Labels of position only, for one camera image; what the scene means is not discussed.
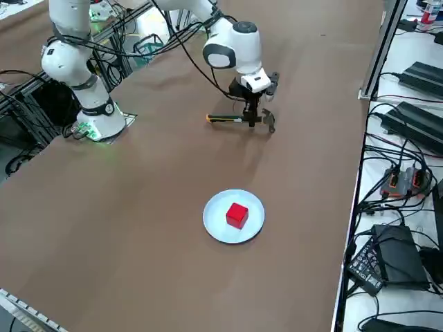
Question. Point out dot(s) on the long black power brick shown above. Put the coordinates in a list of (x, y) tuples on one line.
[(425, 77), (415, 121)]

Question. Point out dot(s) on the silver post bracket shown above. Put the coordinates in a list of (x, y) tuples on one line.
[(364, 95)]

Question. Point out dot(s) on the light blue round plate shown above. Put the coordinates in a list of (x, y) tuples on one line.
[(216, 221)]

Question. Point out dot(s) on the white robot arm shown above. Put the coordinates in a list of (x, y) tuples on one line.
[(93, 100)]

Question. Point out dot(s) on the camera mount post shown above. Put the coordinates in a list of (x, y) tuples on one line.
[(382, 48)]

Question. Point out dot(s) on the grey orange adapter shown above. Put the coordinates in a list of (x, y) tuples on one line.
[(394, 183), (418, 181)]

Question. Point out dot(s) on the black power adapter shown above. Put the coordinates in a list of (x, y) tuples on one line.
[(398, 256)]

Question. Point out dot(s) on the dark wrist camera mount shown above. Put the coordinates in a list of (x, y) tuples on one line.
[(273, 81)]

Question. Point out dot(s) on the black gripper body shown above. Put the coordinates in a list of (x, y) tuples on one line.
[(238, 90)]

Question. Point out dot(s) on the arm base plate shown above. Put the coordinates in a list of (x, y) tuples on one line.
[(128, 119)]

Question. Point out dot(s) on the black labelled device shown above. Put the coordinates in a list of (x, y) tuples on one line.
[(363, 266)]

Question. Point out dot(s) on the red wooden cube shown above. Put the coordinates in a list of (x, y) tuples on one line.
[(237, 214)]

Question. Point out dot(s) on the silver table edge rail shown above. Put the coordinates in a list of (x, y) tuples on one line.
[(20, 307)]

